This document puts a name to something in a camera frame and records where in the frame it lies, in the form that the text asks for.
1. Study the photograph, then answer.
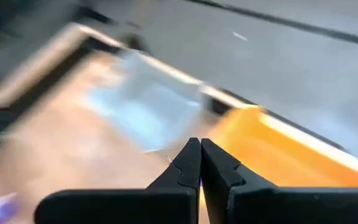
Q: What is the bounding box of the white plastic bin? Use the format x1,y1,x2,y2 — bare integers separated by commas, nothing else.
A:
81,49,213,153

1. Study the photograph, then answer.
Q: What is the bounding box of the small white floor scrap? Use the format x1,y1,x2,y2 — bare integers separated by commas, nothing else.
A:
231,30,249,42

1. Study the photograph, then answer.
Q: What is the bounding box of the orange plastic bin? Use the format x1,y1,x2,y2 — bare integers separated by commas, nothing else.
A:
199,104,358,188

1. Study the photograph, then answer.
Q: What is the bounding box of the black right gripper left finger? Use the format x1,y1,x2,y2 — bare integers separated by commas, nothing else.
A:
34,138,202,224

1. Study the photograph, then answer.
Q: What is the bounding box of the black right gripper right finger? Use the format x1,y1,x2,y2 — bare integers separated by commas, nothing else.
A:
201,138,358,224

